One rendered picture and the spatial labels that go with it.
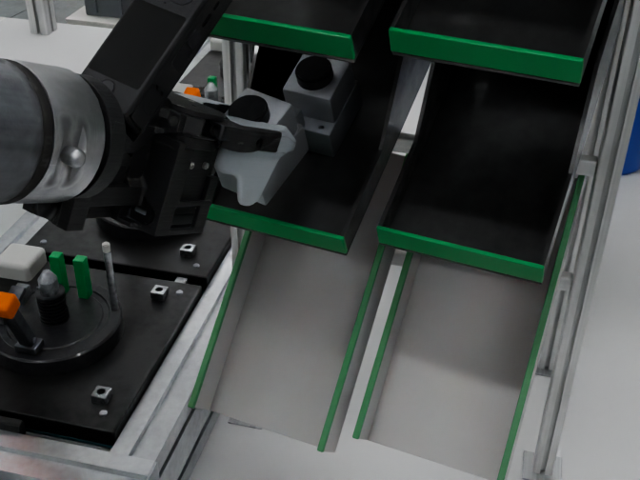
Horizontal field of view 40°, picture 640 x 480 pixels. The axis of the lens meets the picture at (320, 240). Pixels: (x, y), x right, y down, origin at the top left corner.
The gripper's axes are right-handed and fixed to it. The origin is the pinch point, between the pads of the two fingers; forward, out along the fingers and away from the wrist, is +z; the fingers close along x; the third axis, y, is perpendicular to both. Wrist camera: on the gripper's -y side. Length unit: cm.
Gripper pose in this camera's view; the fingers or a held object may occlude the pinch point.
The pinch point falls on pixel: (258, 122)
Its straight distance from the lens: 67.3
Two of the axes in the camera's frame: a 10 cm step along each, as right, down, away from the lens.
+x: 8.3, 3.7, -4.1
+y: -3.1, 9.3, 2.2
